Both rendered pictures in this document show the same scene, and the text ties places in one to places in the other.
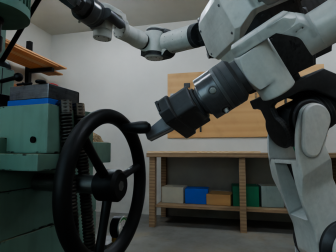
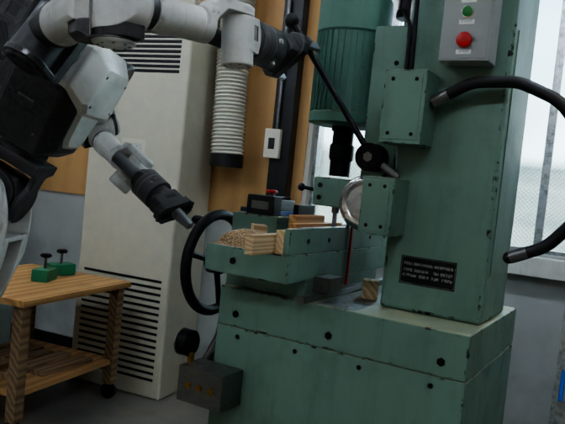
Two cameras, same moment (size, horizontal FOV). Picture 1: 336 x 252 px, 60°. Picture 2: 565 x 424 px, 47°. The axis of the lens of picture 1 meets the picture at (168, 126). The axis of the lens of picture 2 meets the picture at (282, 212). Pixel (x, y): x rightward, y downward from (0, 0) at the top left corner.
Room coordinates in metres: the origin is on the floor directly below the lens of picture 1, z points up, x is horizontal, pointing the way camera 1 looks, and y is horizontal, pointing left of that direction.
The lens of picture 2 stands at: (2.28, 0.58, 1.06)
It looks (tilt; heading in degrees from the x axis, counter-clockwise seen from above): 3 degrees down; 190
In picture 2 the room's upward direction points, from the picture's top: 6 degrees clockwise
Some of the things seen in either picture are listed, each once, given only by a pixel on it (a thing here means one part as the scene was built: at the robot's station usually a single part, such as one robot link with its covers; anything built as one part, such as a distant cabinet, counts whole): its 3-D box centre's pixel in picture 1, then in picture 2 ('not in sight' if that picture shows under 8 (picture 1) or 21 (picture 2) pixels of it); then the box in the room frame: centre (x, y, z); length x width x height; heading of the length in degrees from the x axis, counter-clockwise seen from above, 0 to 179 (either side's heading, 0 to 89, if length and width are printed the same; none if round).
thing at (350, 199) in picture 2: not in sight; (365, 203); (0.84, 0.51, 1.02); 0.12 x 0.03 x 0.12; 70
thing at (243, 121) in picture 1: (241, 102); not in sight; (3.77, -0.96, 1.50); 2.00 x 0.04 x 0.90; 76
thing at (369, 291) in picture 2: not in sight; (370, 288); (0.75, 0.54, 0.82); 0.04 x 0.04 x 0.04; 1
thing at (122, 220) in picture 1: (118, 230); (187, 346); (0.85, 0.14, 0.65); 0.06 x 0.04 x 0.08; 160
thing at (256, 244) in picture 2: not in sight; (320, 240); (0.73, 0.41, 0.92); 0.62 x 0.02 x 0.04; 160
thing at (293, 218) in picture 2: not in sight; (306, 229); (0.65, 0.36, 0.94); 0.15 x 0.02 x 0.07; 160
